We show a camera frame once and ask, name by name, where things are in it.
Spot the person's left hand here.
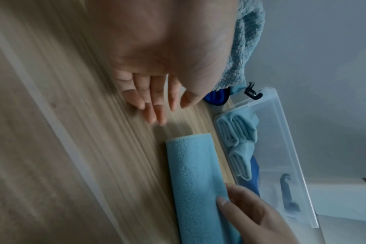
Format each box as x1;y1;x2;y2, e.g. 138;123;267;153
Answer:
89;0;241;126

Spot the person's right hand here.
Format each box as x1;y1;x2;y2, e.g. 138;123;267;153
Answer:
216;182;302;244

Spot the dark blue towel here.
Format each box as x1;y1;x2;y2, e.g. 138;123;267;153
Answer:
243;155;262;198

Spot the clear plastic storage box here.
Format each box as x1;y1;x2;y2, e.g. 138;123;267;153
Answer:
213;82;319;229

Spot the grey striped towel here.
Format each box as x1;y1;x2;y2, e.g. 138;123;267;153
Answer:
214;0;266;92

